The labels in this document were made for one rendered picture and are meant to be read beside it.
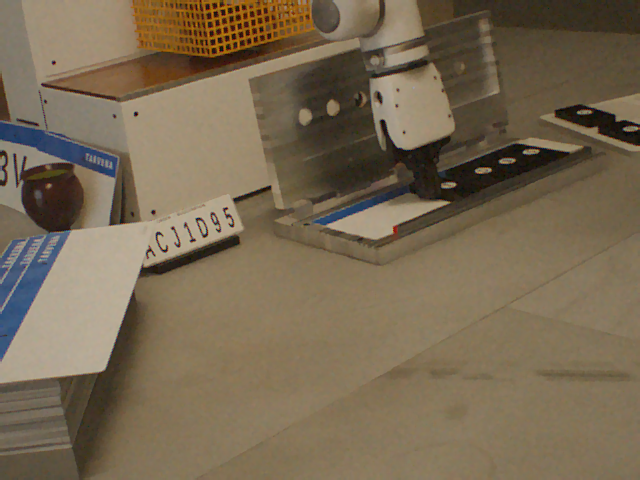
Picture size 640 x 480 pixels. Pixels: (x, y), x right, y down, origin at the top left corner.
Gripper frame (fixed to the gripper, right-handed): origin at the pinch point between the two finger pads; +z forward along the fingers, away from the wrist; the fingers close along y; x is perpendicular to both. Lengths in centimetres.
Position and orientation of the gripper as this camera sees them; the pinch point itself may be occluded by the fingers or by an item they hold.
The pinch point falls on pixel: (427, 181)
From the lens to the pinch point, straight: 164.5
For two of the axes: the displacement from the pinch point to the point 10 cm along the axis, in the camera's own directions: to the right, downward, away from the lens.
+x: -6.0, 0.1, 8.0
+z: 2.5, 9.5, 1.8
